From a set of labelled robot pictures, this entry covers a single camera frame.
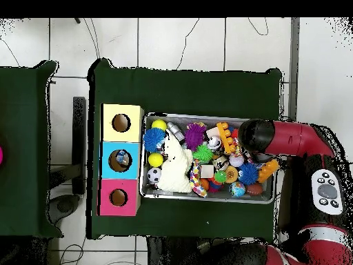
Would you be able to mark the clear plastic packet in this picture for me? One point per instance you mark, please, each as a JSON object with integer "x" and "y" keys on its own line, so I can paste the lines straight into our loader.
{"x": 123, "y": 159}

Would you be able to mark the multicoloured swirl ball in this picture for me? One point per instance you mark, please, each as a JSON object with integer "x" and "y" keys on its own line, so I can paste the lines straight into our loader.
{"x": 237, "y": 189}

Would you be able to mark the orange toy building block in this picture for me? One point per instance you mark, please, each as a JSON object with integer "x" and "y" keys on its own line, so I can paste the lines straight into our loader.
{"x": 268, "y": 171}
{"x": 225, "y": 137}

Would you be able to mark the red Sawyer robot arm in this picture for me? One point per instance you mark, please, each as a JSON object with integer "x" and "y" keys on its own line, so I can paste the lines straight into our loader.
{"x": 292, "y": 138}

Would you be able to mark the shallow clear mesh bin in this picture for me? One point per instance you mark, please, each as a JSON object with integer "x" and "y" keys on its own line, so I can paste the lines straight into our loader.
{"x": 165, "y": 194}

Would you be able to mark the wooden box with three holes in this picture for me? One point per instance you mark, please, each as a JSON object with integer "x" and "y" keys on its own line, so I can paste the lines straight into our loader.
{"x": 110, "y": 187}

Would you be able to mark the purple spiky ball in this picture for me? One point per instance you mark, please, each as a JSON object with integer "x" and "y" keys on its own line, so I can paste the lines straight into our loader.
{"x": 195, "y": 136}

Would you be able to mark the large blue spiky ball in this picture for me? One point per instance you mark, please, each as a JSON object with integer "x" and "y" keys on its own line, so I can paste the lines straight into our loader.
{"x": 154, "y": 140}

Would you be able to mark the cream knitted cloth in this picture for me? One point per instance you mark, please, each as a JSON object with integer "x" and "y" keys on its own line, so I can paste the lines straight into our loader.
{"x": 175, "y": 171}

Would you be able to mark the yellow ball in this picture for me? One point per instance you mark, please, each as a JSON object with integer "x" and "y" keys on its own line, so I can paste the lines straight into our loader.
{"x": 155, "y": 160}
{"x": 159, "y": 125}

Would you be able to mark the green spiky ball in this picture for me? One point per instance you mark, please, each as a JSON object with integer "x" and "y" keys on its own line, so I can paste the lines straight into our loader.
{"x": 203, "y": 154}

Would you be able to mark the small soccer ball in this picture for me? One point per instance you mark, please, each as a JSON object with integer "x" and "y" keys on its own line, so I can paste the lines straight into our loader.
{"x": 154, "y": 175}

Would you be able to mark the silver metal can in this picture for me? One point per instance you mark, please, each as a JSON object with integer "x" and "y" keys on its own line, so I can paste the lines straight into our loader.
{"x": 214, "y": 144}

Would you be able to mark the colourful patterned cloth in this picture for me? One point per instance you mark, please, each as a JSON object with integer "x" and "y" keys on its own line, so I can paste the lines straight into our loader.
{"x": 197, "y": 179}

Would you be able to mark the dark green table cloth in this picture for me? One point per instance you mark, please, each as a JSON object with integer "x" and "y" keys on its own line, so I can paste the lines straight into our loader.
{"x": 25, "y": 154}
{"x": 193, "y": 88}

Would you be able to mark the pink round object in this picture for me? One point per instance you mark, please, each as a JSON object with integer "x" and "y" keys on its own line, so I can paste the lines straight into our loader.
{"x": 1, "y": 155}

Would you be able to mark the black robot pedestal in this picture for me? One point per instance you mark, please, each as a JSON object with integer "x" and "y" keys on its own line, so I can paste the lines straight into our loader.
{"x": 171, "y": 254}

